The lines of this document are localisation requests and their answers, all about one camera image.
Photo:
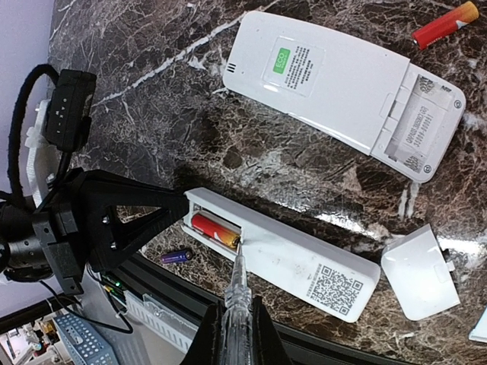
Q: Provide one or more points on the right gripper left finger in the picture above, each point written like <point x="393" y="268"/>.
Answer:
<point x="205" y="348"/>

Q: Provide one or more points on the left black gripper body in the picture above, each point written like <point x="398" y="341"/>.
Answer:
<point x="57" y="227"/>

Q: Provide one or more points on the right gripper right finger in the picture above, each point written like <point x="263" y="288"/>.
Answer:
<point x="267" y="344"/>

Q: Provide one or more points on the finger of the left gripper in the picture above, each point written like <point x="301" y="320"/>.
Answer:
<point x="117" y="216"/>

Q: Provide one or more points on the clear pen screwdriver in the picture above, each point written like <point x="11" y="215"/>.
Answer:
<point x="236" y="326"/>

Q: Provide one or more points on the blue purple battery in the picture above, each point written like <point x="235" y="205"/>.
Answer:
<point x="180" y="256"/>

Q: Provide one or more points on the red orange battery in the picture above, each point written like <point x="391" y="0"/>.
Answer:
<point x="216" y="231"/>

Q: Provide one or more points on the narrow white battery cover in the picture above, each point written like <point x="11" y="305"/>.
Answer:
<point x="479" y="332"/>

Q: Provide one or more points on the white remote green buttons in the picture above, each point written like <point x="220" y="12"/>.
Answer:
<point x="368" y="97"/>

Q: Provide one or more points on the red yellow battery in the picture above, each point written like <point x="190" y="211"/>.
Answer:
<point x="445" y="25"/>

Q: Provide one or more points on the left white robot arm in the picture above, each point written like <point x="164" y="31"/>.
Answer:
<point x="22" y="258"/>

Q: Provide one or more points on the blue perforated crate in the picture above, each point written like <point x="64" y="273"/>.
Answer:
<point x="83" y="343"/>

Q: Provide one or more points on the black front table rail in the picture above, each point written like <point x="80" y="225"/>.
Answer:
<point x="141" y="276"/>

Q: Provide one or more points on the white slotted cable duct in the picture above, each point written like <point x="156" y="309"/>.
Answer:
<point x="163" y="321"/>

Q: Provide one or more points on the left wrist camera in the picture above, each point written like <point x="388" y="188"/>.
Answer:
<point x="67" y="127"/>

